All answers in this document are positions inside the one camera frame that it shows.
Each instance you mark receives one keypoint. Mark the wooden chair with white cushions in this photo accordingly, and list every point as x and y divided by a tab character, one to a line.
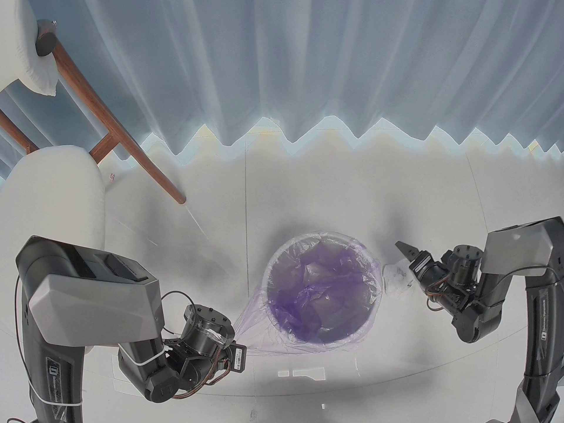
53	192

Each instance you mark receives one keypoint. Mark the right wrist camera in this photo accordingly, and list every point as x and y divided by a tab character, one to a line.
424	265

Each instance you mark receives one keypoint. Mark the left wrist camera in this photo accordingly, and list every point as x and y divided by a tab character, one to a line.
238	358

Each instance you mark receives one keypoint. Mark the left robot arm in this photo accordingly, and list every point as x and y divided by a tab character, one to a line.
88	298

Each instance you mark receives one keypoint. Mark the crumpled white paper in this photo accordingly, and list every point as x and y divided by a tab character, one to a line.
396	278

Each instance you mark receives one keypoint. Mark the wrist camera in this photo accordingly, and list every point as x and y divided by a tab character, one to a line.
238	358
424	265

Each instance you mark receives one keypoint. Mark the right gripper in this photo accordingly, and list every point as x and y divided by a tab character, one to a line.
440	285

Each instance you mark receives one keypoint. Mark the white trash bin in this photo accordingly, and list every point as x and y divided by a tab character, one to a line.
266	282

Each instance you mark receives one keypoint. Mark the purple plastic bag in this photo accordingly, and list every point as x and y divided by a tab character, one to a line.
317	302

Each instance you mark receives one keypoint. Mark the pale blue curtain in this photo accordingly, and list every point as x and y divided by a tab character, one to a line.
308	38

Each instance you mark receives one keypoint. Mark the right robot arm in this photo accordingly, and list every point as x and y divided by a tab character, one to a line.
520	245

